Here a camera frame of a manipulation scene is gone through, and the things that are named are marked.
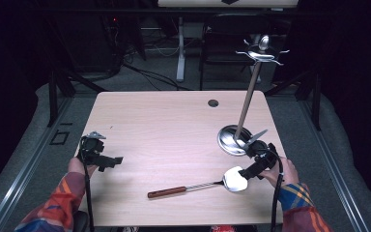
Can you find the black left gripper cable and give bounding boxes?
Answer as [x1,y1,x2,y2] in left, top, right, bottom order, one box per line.
[78,136,96,232]

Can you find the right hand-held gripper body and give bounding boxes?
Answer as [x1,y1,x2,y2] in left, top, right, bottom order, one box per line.
[242,129,280,174]

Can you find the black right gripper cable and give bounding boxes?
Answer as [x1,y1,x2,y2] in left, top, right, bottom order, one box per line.
[270,154,286,232]

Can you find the person's right hand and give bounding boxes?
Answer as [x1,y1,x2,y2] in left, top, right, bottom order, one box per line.
[258,156,300,189]

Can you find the white desk leg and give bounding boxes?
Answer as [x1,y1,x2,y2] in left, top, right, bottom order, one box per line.
[175,15,186,83]

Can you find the person's left hand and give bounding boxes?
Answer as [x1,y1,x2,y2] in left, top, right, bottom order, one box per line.
[68,157,99,180]

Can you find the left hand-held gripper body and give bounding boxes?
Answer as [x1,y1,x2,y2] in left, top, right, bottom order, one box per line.
[77,130,107,168]

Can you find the black metal stand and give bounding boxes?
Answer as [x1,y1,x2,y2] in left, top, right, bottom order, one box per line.
[264,69,323,131]
[46,69,107,128]

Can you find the black chair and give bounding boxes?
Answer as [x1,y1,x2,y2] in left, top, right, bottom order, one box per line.
[198,13,273,92]

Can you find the metal utensil hanging rack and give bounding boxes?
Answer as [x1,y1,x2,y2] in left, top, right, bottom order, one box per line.
[216,34,291,158]

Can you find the black floor cables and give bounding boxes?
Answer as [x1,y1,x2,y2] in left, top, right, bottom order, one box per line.
[109,42,191,92]

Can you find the wooden-handled metal spatula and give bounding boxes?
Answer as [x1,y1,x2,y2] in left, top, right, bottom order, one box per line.
[147,165,249,200]

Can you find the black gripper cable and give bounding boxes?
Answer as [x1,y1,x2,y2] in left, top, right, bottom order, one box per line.
[270,154,286,232]
[78,136,96,232]

